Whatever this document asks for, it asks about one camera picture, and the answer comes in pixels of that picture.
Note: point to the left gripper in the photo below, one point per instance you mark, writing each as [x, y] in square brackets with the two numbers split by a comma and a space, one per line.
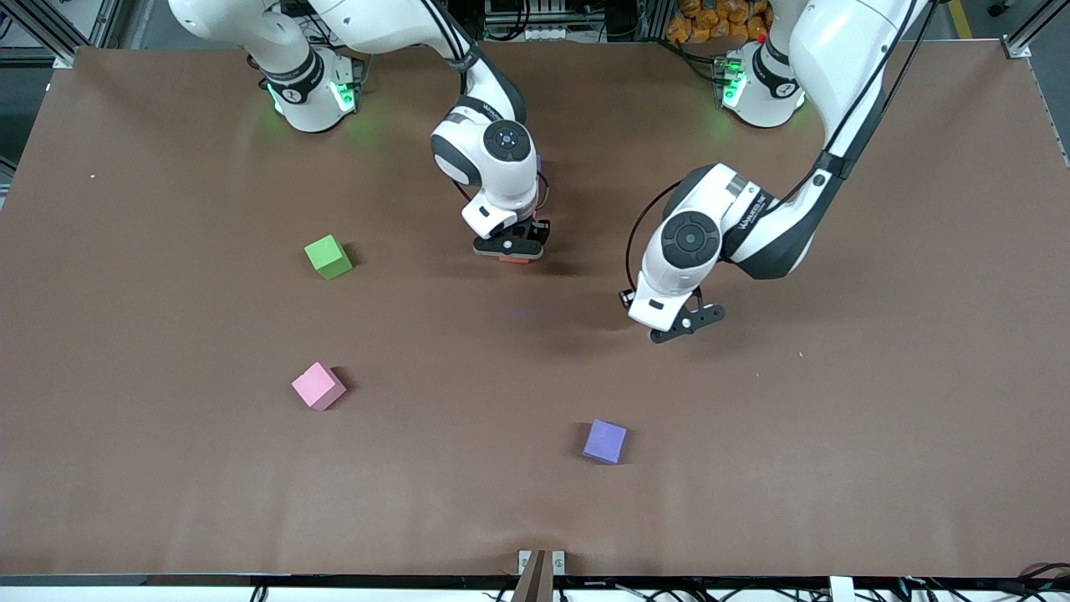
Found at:
[624, 295]

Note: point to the dented purple foam cube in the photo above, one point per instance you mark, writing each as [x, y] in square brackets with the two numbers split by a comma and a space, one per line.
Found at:
[604, 441]

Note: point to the brown tapered post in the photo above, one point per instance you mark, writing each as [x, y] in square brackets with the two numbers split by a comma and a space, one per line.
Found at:
[535, 585]

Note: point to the light pink foam cube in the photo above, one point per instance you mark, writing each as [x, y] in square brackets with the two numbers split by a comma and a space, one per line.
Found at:
[318, 385]

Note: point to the green foam cube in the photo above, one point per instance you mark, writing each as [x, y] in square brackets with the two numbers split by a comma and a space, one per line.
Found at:
[326, 255]

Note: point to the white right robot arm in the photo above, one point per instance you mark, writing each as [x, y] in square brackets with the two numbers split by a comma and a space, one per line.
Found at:
[309, 100]

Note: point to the white table leg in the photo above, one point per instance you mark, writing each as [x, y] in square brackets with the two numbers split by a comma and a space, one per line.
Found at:
[837, 589]

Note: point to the small metal edge bracket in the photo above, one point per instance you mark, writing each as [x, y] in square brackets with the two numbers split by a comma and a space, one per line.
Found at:
[524, 562]
[557, 562]

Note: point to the silver table corner bracket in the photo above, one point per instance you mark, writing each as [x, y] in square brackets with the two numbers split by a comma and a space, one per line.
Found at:
[1016, 48]
[63, 58]

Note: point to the orange foam cube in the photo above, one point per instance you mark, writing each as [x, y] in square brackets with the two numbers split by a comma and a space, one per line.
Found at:
[514, 260]

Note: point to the yellow mesh bag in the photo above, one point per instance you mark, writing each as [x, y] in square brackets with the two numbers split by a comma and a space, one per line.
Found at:
[710, 21]

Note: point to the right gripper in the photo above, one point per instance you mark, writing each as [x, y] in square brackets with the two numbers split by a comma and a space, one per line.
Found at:
[542, 229]

